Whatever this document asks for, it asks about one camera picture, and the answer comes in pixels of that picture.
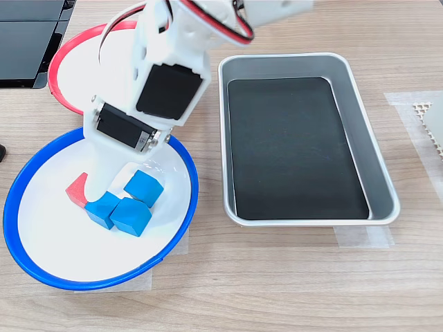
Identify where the red-rimmed white plate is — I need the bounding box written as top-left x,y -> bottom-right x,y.
47,20 -> 141,117

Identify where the red black white cable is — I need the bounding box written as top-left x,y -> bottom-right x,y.
178,0 -> 256,46

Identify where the pale perforated plate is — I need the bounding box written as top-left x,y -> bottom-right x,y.
411,101 -> 443,155

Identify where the black glossy panel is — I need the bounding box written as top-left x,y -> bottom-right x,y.
0,0 -> 78,22
0,19 -> 70,90

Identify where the clear tape strip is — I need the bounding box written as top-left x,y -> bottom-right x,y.
165,226 -> 190,257
383,90 -> 443,201
334,226 -> 395,248

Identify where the white servo cable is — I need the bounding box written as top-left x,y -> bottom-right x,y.
98,0 -> 174,66

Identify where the black mat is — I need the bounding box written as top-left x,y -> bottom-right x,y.
226,76 -> 370,221

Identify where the steel tray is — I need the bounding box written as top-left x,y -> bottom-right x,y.
217,52 -> 401,228

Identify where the blue-rimmed white plate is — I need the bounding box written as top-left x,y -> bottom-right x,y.
2,126 -> 200,291

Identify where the red cube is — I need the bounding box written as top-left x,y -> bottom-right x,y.
65,172 -> 93,209

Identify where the blue cube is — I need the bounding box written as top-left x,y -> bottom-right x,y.
123,169 -> 165,209
109,196 -> 153,238
84,191 -> 122,230

